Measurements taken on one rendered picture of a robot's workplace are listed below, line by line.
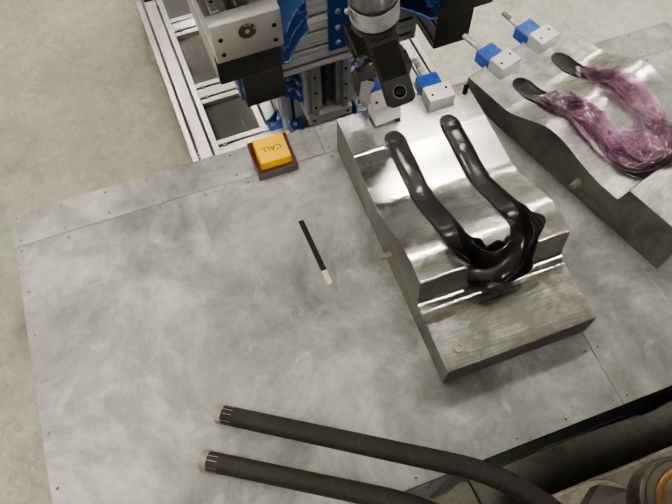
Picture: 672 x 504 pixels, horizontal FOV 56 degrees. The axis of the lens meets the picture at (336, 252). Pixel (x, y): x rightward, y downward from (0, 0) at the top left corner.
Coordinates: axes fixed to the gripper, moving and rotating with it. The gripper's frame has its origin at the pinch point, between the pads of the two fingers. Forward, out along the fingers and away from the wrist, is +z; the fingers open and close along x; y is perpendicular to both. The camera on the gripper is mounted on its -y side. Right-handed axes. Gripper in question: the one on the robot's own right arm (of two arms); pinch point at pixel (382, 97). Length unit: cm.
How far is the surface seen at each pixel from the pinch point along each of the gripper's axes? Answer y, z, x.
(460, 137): -9.6, 6.6, -11.2
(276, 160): 0.2, 8.2, 21.6
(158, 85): 96, 102, 55
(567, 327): -48.0, 3.6, -12.2
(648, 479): -69, -19, -6
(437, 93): -0.9, 4.1, -10.2
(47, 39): 135, 103, 91
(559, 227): -33.6, -1.1, -16.7
